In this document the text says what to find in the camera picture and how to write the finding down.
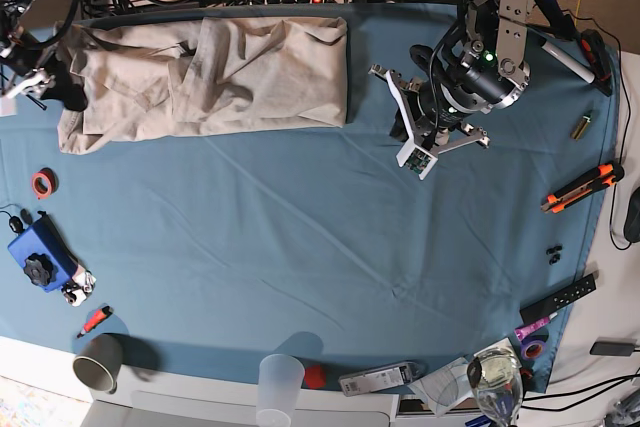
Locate beige T-shirt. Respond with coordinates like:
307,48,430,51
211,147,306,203
57,17,348,155

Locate purple pen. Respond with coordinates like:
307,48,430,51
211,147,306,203
514,313,557,342

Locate red marker pen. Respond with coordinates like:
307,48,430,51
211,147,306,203
76,306,113,339

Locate small red object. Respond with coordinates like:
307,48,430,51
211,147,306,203
304,364,327,390

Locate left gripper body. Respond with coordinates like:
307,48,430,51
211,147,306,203
369,64,490,179

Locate purple tape roll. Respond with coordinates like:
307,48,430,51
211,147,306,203
520,337,546,360

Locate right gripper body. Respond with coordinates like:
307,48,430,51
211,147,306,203
1,61,55,115

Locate blue box with black knob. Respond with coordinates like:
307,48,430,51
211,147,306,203
7,212,77,292

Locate black remote control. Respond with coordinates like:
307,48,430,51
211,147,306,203
520,273,598,325

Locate black computer mouse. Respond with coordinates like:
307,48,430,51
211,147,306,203
623,192,640,244

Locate black phone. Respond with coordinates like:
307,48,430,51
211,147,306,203
589,341,638,357

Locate packaged tool in blister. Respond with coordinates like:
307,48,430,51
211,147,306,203
338,361,426,397

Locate white marker pen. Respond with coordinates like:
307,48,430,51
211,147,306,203
539,38,596,84

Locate black white small toy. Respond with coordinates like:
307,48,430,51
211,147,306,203
61,271,96,307

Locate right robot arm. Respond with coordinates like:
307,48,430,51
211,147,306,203
1,0,87,112

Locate red tape roll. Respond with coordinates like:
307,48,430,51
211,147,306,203
31,168,57,200

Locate wine glass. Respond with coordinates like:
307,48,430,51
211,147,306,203
467,347,524,427

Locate teal tablecloth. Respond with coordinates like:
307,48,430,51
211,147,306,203
1,4,620,383

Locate translucent plastic cup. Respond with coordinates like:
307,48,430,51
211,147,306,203
256,354,305,427

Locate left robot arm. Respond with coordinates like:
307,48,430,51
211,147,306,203
369,0,533,178

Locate orange black utility knife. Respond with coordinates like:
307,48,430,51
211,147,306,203
541,161,625,213

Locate small black clips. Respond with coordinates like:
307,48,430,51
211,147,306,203
546,245,563,265

